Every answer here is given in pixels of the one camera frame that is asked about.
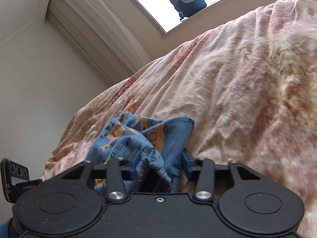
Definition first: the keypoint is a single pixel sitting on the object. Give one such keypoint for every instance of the pink floral bed cover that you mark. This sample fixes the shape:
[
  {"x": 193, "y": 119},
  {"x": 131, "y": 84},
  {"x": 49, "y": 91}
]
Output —
[{"x": 235, "y": 91}]

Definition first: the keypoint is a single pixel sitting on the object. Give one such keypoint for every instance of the beige curtain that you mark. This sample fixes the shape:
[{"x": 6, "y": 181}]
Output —
[{"x": 94, "y": 29}]

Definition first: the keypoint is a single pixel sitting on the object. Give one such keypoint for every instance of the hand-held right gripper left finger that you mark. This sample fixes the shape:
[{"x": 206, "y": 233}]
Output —
[{"x": 135, "y": 166}]

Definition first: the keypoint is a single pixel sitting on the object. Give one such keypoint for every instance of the blue printed pants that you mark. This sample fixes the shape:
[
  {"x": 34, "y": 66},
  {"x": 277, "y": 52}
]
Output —
[{"x": 171, "y": 138}]

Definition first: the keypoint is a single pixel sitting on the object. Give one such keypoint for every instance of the dark blue backpack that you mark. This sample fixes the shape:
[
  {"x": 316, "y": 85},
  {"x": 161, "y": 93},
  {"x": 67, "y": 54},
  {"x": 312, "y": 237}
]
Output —
[{"x": 185, "y": 0}]

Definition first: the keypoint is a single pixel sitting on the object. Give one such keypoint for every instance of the white framed window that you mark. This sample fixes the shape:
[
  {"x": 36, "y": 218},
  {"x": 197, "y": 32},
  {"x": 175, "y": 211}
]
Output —
[{"x": 223, "y": 7}]

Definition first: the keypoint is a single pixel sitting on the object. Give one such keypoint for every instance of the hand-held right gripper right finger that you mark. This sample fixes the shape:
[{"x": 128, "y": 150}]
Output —
[{"x": 187, "y": 164}]

